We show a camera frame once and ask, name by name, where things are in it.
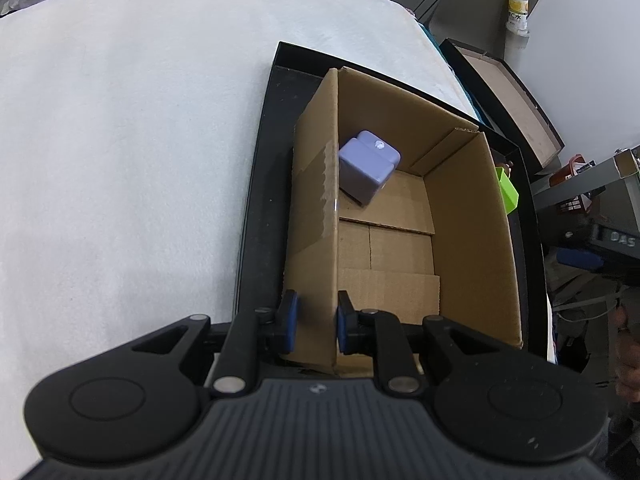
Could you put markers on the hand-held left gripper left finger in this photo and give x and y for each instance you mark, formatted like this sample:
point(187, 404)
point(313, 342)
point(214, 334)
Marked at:
point(289, 322)

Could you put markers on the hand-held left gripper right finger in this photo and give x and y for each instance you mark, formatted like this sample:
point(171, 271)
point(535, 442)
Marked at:
point(343, 327)

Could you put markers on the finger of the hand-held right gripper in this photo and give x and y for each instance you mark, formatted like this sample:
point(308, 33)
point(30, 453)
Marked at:
point(577, 258)

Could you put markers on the brown cardboard box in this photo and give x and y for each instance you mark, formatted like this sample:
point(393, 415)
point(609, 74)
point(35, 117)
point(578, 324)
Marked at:
point(470, 240)

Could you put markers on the brown and pink toy figurine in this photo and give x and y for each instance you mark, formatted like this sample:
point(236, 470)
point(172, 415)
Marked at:
point(506, 165)

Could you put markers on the black shallow tray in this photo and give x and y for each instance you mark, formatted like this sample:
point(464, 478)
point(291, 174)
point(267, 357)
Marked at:
point(265, 210)

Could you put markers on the person's right hand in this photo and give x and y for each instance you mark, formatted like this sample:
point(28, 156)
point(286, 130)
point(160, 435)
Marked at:
point(629, 360)

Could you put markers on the red basket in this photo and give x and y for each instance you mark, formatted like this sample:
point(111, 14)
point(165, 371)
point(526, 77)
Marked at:
point(567, 170)

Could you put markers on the green plastic block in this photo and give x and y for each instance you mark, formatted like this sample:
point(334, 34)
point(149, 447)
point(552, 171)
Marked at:
point(509, 192)

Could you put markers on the black table with brown top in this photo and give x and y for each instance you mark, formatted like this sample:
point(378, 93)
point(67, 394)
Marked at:
point(515, 105)

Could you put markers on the purple cube toy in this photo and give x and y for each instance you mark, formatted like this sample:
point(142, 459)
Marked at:
point(362, 170)

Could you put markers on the white bottle with yellow label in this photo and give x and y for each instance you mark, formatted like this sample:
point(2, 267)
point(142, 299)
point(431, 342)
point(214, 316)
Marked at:
point(518, 10)

